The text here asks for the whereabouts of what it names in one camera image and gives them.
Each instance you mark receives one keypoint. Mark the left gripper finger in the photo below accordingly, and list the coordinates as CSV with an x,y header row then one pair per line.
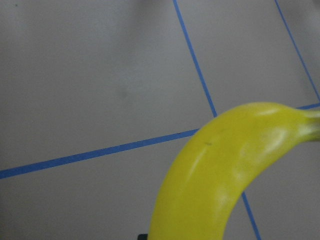
x,y
143,236

